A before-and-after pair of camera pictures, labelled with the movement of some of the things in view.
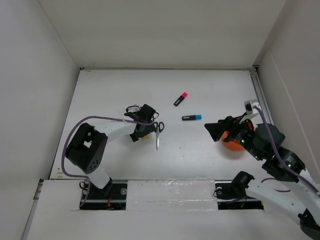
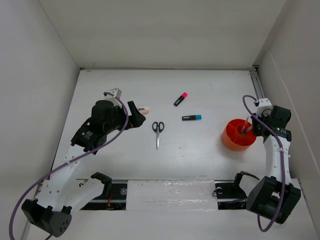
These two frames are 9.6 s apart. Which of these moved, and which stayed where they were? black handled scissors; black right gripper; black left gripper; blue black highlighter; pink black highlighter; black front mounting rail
Moved: black right gripper; black left gripper
Stayed: pink black highlighter; black front mounting rail; blue black highlighter; black handled scissors
